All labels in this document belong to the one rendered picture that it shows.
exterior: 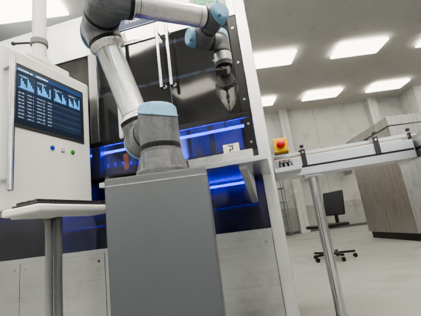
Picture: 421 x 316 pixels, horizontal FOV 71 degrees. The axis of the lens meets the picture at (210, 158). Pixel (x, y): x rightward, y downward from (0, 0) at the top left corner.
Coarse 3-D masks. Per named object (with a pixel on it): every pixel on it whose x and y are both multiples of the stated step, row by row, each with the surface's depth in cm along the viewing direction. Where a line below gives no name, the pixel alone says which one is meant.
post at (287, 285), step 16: (240, 0) 170; (240, 16) 168; (240, 32) 166; (256, 80) 158; (256, 96) 156; (256, 112) 155; (256, 128) 153; (272, 176) 147; (272, 192) 145; (272, 208) 144; (272, 224) 142; (288, 256) 138; (288, 272) 137; (288, 288) 135; (288, 304) 134
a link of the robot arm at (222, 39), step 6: (222, 30) 123; (216, 36) 121; (222, 36) 122; (228, 36) 126; (216, 42) 121; (222, 42) 122; (228, 42) 124; (216, 48) 122; (222, 48) 121; (228, 48) 122
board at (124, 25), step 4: (124, 20) 186; (128, 20) 185; (132, 20) 185; (136, 20) 184; (140, 20) 183; (144, 20) 182; (148, 20) 182; (120, 24) 186; (124, 24) 185; (128, 24) 185; (132, 24) 184; (136, 24) 183; (140, 24) 182; (144, 24) 182; (120, 28) 186; (124, 28) 185; (128, 28) 184
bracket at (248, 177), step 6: (240, 168) 117; (246, 168) 116; (246, 174) 120; (252, 174) 140; (246, 180) 124; (252, 180) 134; (246, 186) 129; (252, 186) 130; (252, 192) 135; (252, 198) 140
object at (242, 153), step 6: (240, 150) 114; (246, 150) 114; (252, 150) 115; (210, 156) 117; (216, 156) 116; (222, 156) 116; (228, 156) 115; (234, 156) 114; (240, 156) 114; (246, 156) 113; (192, 162) 118; (198, 162) 118; (204, 162) 117; (210, 162) 116
